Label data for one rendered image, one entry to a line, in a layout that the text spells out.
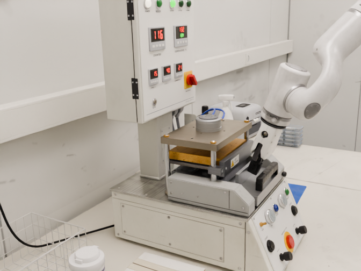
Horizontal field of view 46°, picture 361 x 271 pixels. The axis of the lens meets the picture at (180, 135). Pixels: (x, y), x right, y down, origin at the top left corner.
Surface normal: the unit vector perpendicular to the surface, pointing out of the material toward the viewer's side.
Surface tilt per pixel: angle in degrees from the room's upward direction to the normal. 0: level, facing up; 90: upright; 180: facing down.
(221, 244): 90
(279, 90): 79
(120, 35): 90
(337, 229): 0
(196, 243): 90
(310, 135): 90
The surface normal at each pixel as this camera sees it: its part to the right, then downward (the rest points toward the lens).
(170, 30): 0.87, 0.11
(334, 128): -0.51, 0.25
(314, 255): -0.03, -0.96
